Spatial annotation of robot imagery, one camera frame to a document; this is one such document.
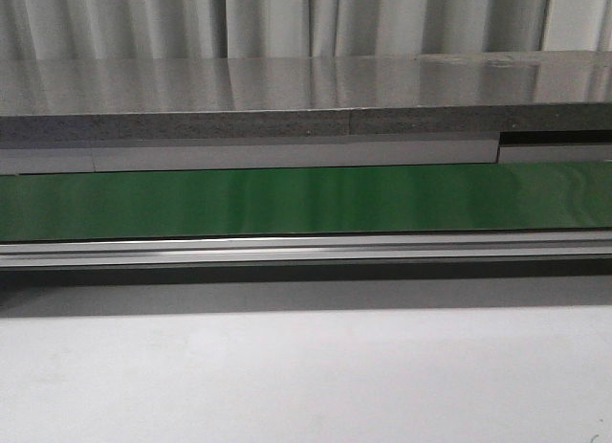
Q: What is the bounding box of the grey stone counter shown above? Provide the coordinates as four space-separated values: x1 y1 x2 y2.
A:
1 52 611 174

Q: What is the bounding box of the green conveyor belt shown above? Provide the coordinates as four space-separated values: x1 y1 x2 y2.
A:
1 162 611 242

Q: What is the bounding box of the white curtain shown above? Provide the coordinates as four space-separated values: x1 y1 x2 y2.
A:
1 0 611 60

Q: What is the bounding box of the aluminium conveyor frame rail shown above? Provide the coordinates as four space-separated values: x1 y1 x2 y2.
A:
1 230 611 270

